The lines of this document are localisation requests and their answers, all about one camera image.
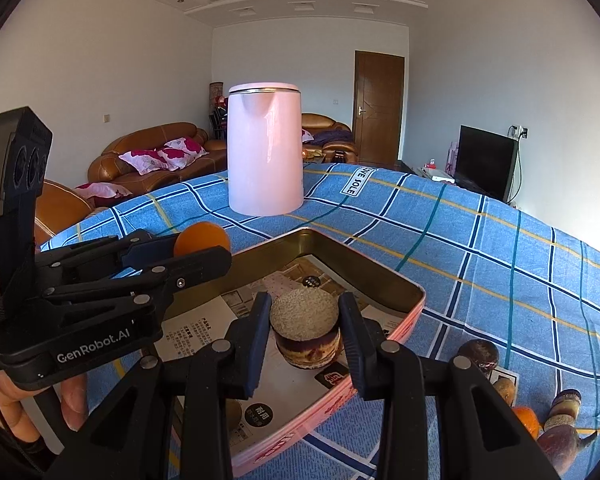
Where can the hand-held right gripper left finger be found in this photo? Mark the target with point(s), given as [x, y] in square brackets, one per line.
[257, 340]

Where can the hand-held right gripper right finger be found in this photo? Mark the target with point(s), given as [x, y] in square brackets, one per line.
[352, 345]

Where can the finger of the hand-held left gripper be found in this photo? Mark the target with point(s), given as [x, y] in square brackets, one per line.
[145, 250]
[200, 265]

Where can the orange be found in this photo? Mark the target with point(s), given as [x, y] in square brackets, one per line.
[527, 420]
[205, 235]

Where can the pink tin box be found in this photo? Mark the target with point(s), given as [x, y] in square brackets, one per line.
[320, 425]

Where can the dark brown round fruit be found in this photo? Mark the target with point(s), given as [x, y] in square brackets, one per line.
[477, 352]

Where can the small brown fruit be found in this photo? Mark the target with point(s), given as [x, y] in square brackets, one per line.
[505, 391]

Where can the large purple fruit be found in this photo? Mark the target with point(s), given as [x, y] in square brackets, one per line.
[560, 447]

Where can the person's left hand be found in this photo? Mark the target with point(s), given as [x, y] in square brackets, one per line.
[75, 402]

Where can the brown leather chair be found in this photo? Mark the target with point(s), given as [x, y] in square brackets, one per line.
[60, 205]

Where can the pink floral cushion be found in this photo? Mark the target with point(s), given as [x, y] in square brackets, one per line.
[100, 190]

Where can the olive brown fruit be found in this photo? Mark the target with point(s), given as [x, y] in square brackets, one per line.
[232, 412]

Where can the brown leather sofa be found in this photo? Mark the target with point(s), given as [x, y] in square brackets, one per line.
[145, 137]

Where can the pink electric kettle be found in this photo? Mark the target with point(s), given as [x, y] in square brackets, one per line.
[265, 160]

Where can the blue plaid tablecloth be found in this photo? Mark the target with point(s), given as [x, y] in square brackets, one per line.
[480, 270]

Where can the printed paper sheet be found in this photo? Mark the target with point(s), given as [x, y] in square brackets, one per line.
[507, 373]

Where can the red flowers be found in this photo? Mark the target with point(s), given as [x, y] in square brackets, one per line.
[222, 105]

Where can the small pink floral pillow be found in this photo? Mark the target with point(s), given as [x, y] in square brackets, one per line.
[307, 136]

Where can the tall patterned vase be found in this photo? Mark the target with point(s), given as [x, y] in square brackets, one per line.
[216, 95]

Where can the purple cloth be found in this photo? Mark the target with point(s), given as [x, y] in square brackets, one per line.
[332, 136]

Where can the television stand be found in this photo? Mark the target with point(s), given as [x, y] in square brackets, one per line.
[420, 170]

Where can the brown leather armchair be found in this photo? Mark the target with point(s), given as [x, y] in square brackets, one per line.
[325, 122]

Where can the white flat box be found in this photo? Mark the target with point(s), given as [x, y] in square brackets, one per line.
[437, 175]

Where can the pink bag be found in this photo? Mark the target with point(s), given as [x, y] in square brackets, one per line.
[452, 156]

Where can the black television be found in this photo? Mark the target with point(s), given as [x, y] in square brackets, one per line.
[485, 160]

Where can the brown wooden door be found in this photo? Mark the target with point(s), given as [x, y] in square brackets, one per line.
[380, 110]

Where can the wall outlet with plug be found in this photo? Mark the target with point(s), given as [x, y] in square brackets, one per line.
[519, 131]

